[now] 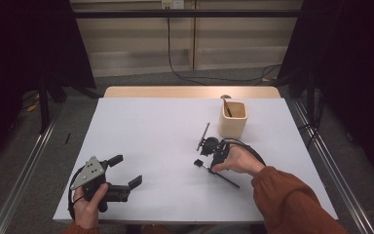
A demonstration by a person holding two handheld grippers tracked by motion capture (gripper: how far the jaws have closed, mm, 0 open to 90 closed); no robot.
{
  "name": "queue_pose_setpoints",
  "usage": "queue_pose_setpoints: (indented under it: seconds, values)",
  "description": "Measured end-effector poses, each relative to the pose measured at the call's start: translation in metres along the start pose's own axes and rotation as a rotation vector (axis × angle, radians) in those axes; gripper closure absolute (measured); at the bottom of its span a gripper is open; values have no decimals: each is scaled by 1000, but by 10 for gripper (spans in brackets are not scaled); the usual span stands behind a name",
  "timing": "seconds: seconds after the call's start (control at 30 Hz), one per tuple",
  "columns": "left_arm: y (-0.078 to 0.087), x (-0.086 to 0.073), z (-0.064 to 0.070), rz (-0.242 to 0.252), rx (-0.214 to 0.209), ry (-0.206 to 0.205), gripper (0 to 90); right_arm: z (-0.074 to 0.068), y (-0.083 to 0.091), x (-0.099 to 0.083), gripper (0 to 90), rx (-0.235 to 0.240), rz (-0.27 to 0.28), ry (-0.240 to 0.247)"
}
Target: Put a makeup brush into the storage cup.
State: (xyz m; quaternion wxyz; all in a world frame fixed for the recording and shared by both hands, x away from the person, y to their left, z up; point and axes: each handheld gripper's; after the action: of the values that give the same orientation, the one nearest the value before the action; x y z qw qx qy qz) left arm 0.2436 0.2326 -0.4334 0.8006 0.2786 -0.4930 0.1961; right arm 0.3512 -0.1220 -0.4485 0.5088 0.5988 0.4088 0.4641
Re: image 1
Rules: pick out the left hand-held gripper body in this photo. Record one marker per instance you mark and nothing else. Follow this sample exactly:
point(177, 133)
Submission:
point(89, 172)

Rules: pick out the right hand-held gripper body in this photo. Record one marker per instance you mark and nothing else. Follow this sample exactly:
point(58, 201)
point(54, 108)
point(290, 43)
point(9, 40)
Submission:
point(212, 146)

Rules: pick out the black eyebrow comb brush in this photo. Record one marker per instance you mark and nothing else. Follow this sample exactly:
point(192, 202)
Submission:
point(225, 179)

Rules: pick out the beige square cup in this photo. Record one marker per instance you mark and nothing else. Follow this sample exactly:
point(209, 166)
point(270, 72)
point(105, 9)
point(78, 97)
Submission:
point(232, 126)

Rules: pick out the makeup brush with gold ferrule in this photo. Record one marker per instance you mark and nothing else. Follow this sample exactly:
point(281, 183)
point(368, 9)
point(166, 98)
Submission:
point(226, 105)

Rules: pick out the person's right hand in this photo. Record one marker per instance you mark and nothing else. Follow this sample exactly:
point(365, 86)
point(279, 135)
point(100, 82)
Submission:
point(240, 161)

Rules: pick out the person's left hand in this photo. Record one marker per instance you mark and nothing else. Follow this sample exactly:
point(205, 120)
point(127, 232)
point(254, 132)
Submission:
point(87, 211)

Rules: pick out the small black stick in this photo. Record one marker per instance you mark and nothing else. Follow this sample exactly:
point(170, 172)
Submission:
point(67, 138)

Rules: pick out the wooden table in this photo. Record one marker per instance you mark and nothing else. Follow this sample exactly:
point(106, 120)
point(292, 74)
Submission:
point(175, 92)

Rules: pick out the black metal stand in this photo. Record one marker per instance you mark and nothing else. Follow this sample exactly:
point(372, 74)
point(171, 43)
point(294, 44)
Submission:
point(44, 104)

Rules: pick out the beige desk with panels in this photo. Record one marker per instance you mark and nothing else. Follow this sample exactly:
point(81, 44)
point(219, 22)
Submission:
point(136, 39)

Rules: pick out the black curtain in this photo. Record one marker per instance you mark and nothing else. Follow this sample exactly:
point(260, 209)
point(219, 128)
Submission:
point(354, 65)
point(22, 48)

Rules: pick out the aluminium floor rail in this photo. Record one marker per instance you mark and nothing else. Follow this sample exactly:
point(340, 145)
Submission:
point(334, 169)
point(22, 178)

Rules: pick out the black metal frame bar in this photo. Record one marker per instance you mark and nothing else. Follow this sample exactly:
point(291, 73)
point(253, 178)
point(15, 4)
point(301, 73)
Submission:
point(188, 13)

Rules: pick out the white wall socket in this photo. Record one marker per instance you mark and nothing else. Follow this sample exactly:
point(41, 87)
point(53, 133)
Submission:
point(172, 4)

